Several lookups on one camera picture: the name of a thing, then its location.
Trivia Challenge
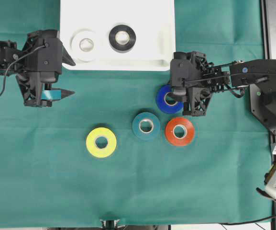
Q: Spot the green tape roll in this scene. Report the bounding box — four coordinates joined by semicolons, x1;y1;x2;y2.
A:
132;112;161;141

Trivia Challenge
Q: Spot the yellow tape roll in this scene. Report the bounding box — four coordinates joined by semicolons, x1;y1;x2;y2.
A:
86;127;117;159

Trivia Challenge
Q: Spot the white tape roll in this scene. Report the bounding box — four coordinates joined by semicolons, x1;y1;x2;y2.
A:
70;28;100;62

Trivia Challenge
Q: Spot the black tape roll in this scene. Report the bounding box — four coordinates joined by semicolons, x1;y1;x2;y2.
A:
109;24;136;53

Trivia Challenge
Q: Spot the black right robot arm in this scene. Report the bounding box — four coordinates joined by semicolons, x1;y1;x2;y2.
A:
168;51;276;116

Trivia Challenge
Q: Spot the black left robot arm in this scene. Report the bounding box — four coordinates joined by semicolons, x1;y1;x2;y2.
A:
0;30;75;107

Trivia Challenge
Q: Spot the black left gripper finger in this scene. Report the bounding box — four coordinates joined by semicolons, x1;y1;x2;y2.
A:
41;89;75;101
61;44;76;66

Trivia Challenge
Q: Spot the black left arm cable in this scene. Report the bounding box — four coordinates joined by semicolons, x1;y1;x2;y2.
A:
0;44;47;109

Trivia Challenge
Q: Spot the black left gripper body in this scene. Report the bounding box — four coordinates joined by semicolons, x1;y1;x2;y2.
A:
16;30;62;107

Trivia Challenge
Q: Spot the red tape roll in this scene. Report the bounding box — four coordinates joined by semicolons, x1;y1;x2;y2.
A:
165;117;195;147

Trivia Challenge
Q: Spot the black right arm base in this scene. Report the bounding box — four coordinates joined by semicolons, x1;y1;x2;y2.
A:
250;85;276;135

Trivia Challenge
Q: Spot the black cable bottom right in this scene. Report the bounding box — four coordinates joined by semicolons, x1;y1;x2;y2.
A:
220;214;276;226

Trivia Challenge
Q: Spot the black camera stand base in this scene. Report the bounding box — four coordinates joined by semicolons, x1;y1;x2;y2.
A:
100;219;120;230

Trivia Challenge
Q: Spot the blue tape roll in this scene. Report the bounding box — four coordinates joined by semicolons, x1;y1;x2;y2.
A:
156;84;183;114

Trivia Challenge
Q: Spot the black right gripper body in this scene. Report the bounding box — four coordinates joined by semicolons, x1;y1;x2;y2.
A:
170;51;212;116

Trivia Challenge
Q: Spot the white plastic case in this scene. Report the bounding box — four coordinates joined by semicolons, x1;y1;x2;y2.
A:
59;0;176;71

